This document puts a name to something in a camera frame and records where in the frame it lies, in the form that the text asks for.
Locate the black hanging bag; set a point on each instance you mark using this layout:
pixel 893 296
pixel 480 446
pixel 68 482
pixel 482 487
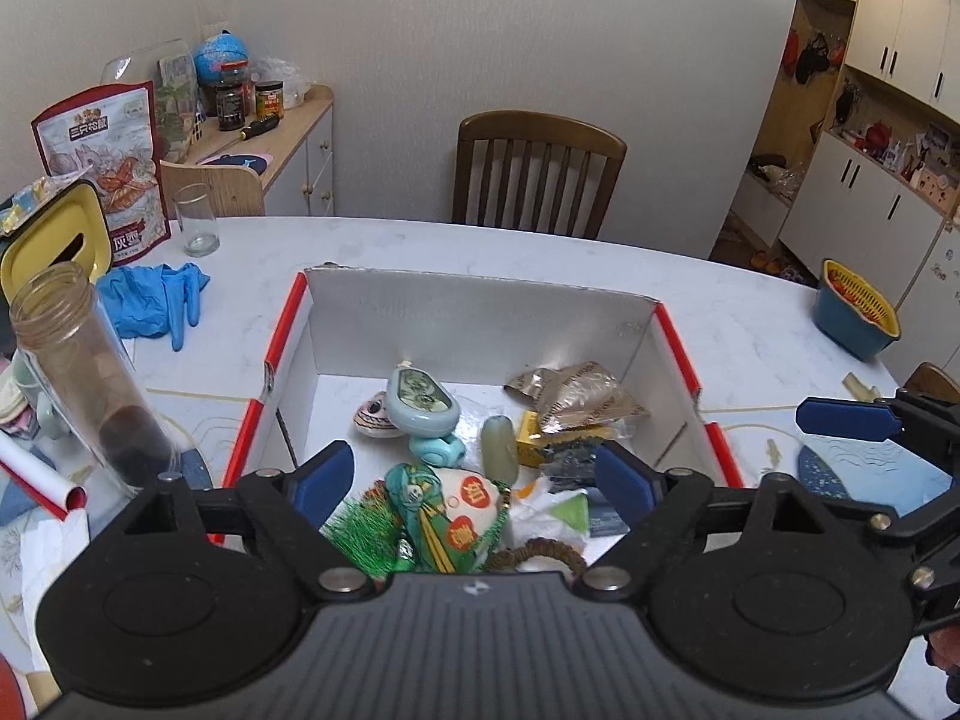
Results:
pixel 845 103

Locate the white wooden sideboard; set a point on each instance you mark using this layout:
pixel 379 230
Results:
pixel 307 165

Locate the small pale jade piece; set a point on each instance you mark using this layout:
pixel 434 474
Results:
pixel 772 454
pixel 862 388

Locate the small yellow box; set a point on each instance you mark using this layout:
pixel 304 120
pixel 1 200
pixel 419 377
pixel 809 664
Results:
pixel 532 439

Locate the beige monkey charm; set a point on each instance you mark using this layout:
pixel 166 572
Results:
pixel 375 420

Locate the drinking glass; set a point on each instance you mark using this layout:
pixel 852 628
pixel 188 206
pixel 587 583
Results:
pixel 196 221

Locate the black foil packet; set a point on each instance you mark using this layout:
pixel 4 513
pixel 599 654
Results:
pixel 570 461

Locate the dark glass jar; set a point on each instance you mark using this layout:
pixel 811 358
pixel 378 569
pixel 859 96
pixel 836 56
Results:
pixel 231 101

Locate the clear plant terrarium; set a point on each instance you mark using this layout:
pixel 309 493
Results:
pixel 180 105

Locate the pale green mug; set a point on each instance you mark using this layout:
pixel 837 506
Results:
pixel 51 420

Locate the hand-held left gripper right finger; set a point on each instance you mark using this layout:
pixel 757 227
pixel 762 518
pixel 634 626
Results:
pixel 628 484

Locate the light brown wooden chair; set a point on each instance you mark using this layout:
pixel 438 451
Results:
pixel 934 376

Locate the pastel cloth stack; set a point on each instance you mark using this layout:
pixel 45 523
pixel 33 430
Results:
pixel 16 405

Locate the black yellow screwdriver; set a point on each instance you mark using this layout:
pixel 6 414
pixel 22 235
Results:
pixel 259 127

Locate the dark wooden chair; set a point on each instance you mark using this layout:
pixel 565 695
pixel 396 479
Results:
pixel 540 135

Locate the yellow tissue box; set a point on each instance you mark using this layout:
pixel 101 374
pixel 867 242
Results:
pixel 52 240

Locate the white lower cabinet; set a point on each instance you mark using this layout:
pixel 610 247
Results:
pixel 855 217

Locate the red white snack pouch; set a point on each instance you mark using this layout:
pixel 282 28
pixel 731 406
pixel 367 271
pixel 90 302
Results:
pixel 105 165

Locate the small light blue round case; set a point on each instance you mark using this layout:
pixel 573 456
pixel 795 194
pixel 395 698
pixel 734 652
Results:
pixel 439 454

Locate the jar with orange label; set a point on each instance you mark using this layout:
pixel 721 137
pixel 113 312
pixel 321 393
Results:
pixel 270 101

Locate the red cardboard box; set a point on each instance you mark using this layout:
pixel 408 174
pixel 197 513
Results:
pixel 480 330

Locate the white refrigerator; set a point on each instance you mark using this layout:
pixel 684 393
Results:
pixel 937 300

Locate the clear plastic bag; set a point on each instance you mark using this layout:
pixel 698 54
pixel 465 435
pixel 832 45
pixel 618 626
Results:
pixel 289 82

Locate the blue mouse pad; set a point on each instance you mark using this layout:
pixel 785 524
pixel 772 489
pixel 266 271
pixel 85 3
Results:
pixel 236 160

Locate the orange slipper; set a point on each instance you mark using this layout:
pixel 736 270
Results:
pixel 776 268
pixel 759 261

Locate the blue draining bowl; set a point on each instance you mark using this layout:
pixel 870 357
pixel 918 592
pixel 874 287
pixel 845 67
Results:
pixel 847 334

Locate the rolled white paper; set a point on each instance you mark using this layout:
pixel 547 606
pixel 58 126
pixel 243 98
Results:
pixel 45 484

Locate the yellow snack packets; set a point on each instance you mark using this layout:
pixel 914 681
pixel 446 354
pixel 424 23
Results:
pixel 30 202

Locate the pink countertop box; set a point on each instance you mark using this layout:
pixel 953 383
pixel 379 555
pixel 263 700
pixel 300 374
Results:
pixel 934 186

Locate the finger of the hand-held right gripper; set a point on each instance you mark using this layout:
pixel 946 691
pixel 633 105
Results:
pixel 926 540
pixel 847 418

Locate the person's right hand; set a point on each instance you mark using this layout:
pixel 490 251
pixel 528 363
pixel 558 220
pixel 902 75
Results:
pixel 949 649

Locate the white green embroidered sachet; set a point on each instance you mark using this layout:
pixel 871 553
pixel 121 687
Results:
pixel 450 510

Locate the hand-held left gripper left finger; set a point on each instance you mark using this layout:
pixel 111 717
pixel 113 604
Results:
pixel 322 480

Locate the white plastic bag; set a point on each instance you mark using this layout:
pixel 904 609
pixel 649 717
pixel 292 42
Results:
pixel 562 510

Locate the white upper cabinets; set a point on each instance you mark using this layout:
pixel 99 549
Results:
pixel 900 30

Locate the light wooden child chair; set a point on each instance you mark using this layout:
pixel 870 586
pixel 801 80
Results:
pixel 217 191

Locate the tall clear jar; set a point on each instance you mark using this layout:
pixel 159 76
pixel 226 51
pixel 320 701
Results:
pixel 82 382

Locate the celadon patterned ornament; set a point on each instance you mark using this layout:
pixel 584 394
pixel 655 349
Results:
pixel 421 397

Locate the yellow colander basket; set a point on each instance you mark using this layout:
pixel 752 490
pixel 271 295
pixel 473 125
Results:
pixel 886 315

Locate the red countertop item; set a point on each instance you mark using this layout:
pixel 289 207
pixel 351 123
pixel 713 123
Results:
pixel 877 139

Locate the brown silver foil packet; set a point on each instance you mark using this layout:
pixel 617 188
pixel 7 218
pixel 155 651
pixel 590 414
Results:
pixel 577 394

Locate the blue cloth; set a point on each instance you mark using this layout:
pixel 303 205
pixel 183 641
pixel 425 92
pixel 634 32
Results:
pixel 142 300

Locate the blue globe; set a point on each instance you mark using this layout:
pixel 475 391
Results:
pixel 221 56

